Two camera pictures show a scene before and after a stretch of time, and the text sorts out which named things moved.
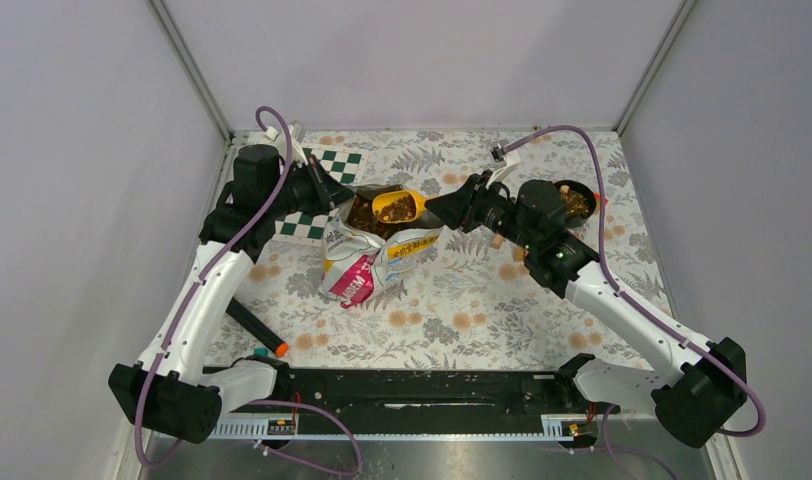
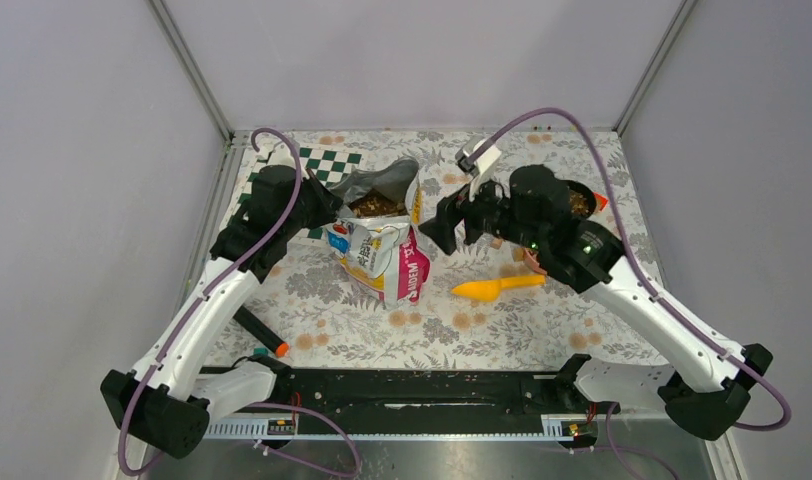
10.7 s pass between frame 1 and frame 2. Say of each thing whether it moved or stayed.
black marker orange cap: stayed
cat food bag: moved
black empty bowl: stayed
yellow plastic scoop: moved
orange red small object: stayed
